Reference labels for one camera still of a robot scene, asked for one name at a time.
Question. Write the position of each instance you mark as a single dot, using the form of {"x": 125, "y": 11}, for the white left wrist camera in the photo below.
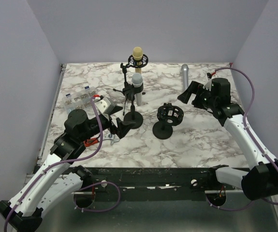
{"x": 105, "y": 105}

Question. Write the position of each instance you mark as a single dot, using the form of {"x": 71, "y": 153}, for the black round-base clip stand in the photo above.
{"x": 133, "y": 115}

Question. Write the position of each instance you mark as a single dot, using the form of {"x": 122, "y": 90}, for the white microphone silver mesh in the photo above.
{"x": 137, "y": 82}

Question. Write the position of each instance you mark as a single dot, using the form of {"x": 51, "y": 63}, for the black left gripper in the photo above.
{"x": 123, "y": 127}

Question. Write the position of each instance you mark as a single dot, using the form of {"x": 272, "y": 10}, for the black front mounting rail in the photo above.
{"x": 149, "y": 184}

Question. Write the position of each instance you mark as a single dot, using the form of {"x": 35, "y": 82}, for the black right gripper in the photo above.
{"x": 196, "y": 87}

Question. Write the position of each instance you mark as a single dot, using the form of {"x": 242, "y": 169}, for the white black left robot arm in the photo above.
{"x": 25, "y": 211}

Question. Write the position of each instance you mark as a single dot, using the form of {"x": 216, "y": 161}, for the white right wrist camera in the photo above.
{"x": 208, "y": 85}

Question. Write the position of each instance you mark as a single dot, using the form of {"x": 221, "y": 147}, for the clear plastic screw box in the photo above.
{"x": 79, "y": 100}

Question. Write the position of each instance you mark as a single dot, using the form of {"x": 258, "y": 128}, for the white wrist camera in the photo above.
{"x": 105, "y": 105}
{"x": 208, "y": 85}

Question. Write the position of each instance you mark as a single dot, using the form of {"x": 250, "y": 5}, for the beige microphone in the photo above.
{"x": 137, "y": 55}

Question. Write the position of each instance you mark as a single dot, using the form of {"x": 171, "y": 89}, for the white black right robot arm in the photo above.
{"x": 262, "y": 179}

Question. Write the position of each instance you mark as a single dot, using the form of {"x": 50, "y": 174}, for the silver grey microphone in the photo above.
{"x": 185, "y": 76}

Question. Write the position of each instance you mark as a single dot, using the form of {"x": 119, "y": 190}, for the black shock mount round stand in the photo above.
{"x": 168, "y": 116}

